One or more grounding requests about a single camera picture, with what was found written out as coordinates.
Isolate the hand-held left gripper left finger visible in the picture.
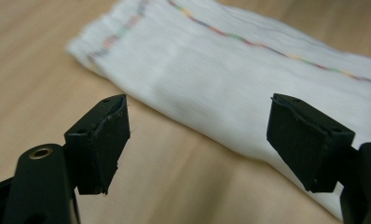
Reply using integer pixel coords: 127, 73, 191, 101
63, 93, 131, 196

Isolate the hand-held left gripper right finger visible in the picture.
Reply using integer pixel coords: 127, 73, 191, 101
266, 92, 356, 194

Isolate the white towel with coloured stitching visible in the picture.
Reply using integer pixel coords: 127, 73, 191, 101
65, 0, 371, 220

